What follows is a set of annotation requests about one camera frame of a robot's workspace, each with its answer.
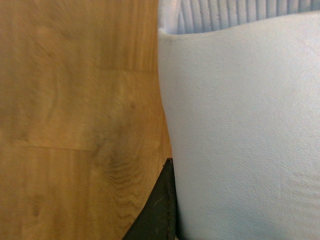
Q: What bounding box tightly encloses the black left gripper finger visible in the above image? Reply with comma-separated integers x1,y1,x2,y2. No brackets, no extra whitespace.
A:
123,158,177,240

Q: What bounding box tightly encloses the light blue slide sandal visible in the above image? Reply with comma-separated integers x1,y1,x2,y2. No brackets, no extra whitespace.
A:
158,0,320,240

